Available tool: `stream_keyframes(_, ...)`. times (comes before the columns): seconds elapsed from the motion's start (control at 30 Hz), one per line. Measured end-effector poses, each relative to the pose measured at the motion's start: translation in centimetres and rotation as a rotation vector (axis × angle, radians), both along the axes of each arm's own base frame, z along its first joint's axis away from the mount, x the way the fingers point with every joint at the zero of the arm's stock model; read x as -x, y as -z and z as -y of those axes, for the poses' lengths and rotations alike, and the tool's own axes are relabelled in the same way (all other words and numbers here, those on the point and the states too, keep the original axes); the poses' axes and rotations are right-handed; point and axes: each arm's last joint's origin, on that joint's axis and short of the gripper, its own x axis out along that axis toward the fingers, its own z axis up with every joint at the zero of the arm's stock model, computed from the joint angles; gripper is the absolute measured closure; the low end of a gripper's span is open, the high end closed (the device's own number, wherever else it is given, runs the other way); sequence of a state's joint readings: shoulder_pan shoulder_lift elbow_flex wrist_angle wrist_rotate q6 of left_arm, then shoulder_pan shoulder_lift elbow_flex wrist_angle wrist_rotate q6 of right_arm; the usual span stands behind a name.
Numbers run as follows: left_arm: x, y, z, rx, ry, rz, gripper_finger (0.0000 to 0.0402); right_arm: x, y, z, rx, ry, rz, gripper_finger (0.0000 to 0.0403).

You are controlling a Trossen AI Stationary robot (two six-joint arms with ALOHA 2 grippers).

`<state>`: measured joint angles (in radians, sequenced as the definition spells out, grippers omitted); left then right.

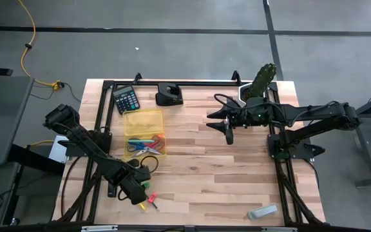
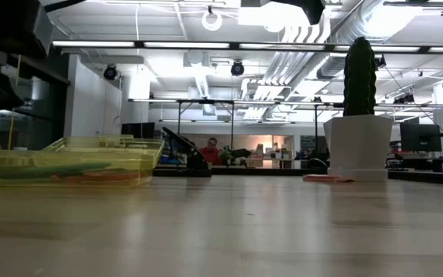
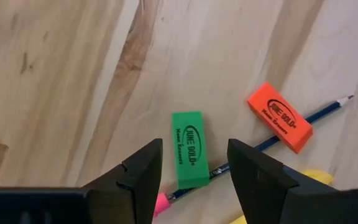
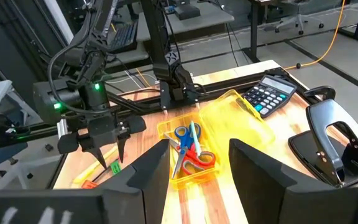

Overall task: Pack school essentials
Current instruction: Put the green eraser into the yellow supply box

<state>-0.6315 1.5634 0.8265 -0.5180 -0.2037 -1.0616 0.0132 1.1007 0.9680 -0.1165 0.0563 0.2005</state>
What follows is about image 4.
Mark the teal pen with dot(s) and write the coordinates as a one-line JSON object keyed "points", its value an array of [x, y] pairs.
{"points": [[195, 137]]}

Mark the grey office chair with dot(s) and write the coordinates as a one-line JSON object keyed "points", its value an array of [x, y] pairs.
{"points": [[298, 20]]}

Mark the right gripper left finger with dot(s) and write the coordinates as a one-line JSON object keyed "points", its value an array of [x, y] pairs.
{"points": [[154, 180]]}

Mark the black pen with red cap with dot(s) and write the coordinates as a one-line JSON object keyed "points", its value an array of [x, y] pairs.
{"points": [[101, 175]]}

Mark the yellow transparent pencil case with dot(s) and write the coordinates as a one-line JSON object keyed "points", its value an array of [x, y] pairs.
{"points": [[238, 121]]}

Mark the black desk calculator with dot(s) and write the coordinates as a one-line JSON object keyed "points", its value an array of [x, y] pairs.
{"points": [[269, 96]]}

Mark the grey desk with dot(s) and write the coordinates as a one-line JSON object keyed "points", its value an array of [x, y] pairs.
{"points": [[210, 18]]}

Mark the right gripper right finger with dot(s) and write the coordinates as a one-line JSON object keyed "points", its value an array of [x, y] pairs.
{"points": [[253, 186]]}

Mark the orange eraser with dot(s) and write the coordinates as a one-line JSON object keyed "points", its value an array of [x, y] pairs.
{"points": [[89, 184]]}

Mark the black box on desk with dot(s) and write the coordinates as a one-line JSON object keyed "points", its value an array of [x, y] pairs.
{"points": [[186, 12]]}

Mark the black keyboard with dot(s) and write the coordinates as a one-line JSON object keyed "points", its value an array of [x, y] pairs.
{"points": [[124, 35]]}

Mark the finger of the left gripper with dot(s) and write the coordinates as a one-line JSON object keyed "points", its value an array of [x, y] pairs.
{"points": [[98, 154], [122, 149]]}

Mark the black tape dispenser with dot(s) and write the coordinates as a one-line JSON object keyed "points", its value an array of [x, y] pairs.
{"points": [[322, 124]]}

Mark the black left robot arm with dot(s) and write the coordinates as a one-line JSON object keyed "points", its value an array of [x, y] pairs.
{"points": [[166, 37]]}

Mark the yellow pen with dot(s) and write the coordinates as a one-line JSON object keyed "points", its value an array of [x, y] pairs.
{"points": [[95, 166]]}

